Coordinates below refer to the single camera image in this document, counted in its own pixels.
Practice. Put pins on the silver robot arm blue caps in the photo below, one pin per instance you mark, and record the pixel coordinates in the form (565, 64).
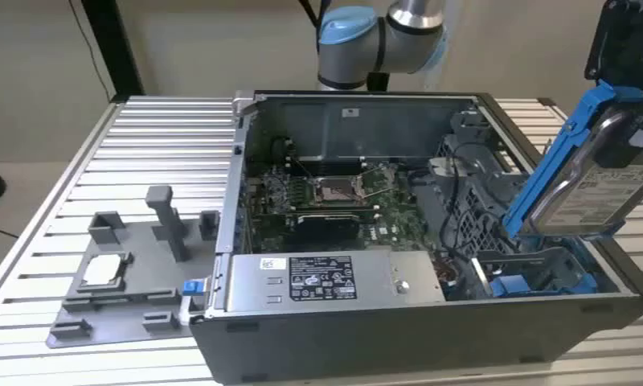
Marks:
(354, 52)

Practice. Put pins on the grey disk bay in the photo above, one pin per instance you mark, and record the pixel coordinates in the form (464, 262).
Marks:
(477, 209)

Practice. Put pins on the green motherboard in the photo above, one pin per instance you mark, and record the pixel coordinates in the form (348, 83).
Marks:
(403, 217)

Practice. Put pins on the CPU socket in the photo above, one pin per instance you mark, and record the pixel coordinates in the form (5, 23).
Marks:
(335, 191)

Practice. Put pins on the silver power supply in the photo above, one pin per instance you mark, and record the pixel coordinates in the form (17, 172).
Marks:
(375, 277)

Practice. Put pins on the black graphics card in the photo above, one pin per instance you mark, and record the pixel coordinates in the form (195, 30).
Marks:
(322, 231)

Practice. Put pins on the black case fan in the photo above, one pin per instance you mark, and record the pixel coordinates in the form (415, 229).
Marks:
(280, 148)

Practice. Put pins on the black PC case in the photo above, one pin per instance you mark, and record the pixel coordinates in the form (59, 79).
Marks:
(382, 346)

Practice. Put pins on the blue case latch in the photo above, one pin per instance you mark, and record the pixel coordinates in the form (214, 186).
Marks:
(192, 288)

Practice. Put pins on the grey parts rack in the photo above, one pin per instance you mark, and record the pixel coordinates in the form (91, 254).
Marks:
(134, 321)

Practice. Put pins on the silver CPU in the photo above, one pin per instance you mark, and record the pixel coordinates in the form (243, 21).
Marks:
(103, 268)

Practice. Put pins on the black frame post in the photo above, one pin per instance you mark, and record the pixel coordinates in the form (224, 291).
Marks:
(112, 48)

